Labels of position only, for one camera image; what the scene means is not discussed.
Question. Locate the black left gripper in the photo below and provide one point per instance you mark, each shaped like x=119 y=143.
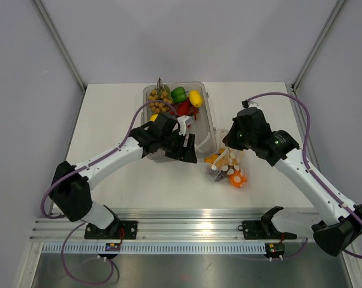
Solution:
x=178 y=153

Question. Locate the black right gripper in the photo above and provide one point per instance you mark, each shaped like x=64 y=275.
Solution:
x=229 y=140

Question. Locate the clear dotted zip top bag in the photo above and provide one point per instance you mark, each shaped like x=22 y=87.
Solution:
x=218 y=135

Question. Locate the orange fruit toy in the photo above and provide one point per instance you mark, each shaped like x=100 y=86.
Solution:
x=238 y=178

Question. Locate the yellow lemon toy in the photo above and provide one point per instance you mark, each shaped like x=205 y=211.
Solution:
x=153 y=117
x=195 y=98

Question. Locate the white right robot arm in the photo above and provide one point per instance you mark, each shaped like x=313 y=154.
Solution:
x=337 y=221

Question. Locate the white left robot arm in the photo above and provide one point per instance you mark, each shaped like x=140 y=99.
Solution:
x=72 y=184

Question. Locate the clear plastic food tray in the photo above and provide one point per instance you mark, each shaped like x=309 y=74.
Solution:
x=202 y=126

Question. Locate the red lobster toy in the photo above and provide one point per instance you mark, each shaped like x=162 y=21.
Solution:
x=185 y=108

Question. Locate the green bell pepper toy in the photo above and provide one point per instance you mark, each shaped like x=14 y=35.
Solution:
x=179 y=94

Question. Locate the green grape bunch toy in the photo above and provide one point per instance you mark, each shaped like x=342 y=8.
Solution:
x=161 y=98

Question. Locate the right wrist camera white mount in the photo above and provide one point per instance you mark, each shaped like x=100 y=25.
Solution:
x=253 y=104

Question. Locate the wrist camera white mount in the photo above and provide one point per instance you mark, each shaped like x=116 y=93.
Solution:
x=253 y=104
x=184 y=123

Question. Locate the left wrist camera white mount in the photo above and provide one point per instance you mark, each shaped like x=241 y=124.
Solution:
x=184 y=123

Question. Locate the aluminium mounting rail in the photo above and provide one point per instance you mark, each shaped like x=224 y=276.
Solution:
x=178 y=225

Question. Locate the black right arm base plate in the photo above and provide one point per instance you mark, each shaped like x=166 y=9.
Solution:
x=263 y=229

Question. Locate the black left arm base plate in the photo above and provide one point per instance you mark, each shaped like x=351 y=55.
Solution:
x=130 y=229

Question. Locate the right aluminium frame post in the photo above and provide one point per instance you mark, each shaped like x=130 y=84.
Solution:
x=324 y=33

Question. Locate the aluminium frame post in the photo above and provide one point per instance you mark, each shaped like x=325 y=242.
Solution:
x=324 y=33
x=52 y=30

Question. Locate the white slotted cable duct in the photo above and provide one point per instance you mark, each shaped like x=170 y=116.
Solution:
x=155 y=248

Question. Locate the left aluminium frame post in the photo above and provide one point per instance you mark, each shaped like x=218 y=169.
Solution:
x=52 y=30

